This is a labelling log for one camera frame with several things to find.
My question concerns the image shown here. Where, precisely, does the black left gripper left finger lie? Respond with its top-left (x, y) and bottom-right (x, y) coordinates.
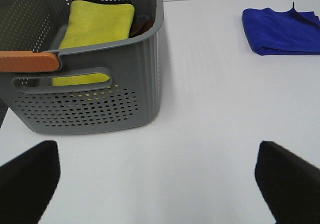
top-left (0, 140), bottom-right (61, 223)

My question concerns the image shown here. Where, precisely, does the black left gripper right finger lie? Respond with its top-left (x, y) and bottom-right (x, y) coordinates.
top-left (254, 141), bottom-right (320, 223)

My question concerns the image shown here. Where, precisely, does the blue towel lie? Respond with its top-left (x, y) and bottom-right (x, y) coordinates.
top-left (242, 7), bottom-right (320, 56)

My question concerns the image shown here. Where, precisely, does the grey perforated plastic basket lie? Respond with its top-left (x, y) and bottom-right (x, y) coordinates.
top-left (0, 0), bottom-right (164, 135)

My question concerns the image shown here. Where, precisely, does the yellow folded towel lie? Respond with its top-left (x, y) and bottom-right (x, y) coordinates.
top-left (51, 0), bottom-right (136, 87)

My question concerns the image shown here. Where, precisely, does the brown folded towel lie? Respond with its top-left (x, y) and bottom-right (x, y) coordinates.
top-left (129, 19), bottom-right (154, 38)

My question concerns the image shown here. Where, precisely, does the orange basket handle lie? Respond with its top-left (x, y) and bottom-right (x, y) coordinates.
top-left (0, 51), bottom-right (60, 72)

